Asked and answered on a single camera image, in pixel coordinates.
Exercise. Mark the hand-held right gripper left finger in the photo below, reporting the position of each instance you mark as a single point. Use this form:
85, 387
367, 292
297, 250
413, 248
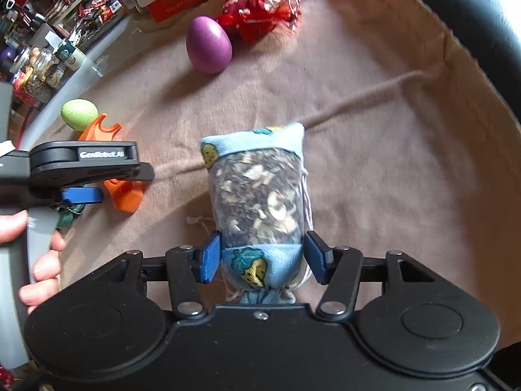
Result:
209, 258

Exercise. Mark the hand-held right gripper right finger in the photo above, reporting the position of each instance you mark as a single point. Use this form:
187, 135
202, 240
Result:
315, 260

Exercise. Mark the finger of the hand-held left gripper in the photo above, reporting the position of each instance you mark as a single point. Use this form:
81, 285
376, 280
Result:
81, 195
144, 172

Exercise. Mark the orange toy hammer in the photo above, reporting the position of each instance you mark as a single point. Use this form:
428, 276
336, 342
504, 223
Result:
126, 195

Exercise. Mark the green egg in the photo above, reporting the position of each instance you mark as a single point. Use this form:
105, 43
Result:
79, 114

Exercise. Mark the blue herb sachet pouch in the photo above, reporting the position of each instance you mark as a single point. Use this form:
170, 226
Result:
256, 195

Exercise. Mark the person's left hand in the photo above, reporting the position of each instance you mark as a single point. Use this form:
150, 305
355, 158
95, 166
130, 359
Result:
47, 266

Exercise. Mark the green white cloth scrunchie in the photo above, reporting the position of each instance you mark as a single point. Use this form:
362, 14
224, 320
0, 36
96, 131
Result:
67, 219

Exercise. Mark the yellow-lid jar of seeds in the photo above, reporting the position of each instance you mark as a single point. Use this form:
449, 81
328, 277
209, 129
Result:
34, 88

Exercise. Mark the glass jar of walnuts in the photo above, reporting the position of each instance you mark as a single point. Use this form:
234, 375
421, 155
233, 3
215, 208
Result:
37, 58

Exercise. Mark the purple ball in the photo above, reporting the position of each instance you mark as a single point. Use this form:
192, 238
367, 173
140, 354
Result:
7, 56

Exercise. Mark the brown blanket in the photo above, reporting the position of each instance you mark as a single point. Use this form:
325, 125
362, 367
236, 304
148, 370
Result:
386, 150

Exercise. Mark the purple egg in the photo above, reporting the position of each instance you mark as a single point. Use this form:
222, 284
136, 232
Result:
209, 44

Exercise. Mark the pile of snack packets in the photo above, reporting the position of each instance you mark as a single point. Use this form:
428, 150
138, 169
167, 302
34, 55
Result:
97, 6

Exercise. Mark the red tasselled sachet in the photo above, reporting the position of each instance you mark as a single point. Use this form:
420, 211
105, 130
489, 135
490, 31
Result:
252, 12

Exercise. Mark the black leather chair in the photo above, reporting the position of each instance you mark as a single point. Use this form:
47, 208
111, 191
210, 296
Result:
468, 16

